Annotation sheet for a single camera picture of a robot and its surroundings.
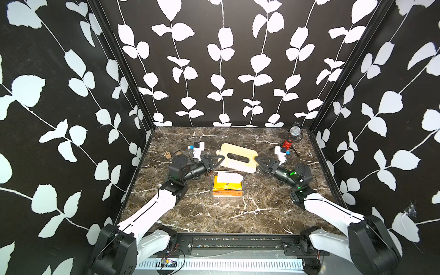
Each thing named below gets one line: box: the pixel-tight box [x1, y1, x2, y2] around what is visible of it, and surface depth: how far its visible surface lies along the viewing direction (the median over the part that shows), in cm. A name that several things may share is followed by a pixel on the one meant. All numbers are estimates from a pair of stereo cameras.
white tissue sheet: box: [216, 172, 245, 184], surface depth 87 cm
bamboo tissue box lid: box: [216, 143, 259, 174], surface depth 75 cm
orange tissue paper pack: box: [211, 174, 244, 197], surface depth 86 cm
